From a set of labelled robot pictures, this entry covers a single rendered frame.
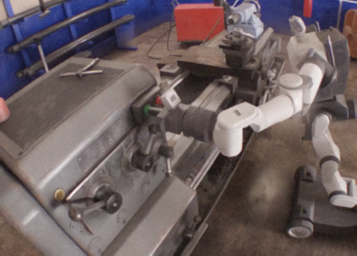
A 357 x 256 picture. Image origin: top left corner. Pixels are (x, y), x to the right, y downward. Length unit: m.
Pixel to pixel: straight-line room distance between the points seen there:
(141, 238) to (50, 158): 0.51
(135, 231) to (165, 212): 0.15
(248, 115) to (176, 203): 0.56
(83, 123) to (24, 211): 0.29
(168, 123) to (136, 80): 0.20
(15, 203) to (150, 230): 0.55
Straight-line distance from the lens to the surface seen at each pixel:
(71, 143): 0.66
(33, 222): 0.67
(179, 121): 0.70
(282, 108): 0.72
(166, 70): 1.85
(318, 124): 1.37
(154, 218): 1.02
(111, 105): 0.74
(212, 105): 1.48
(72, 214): 0.60
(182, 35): 4.57
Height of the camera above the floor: 1.68
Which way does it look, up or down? 38 degrees down
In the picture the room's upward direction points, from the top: 8 degrees counter-clockwise
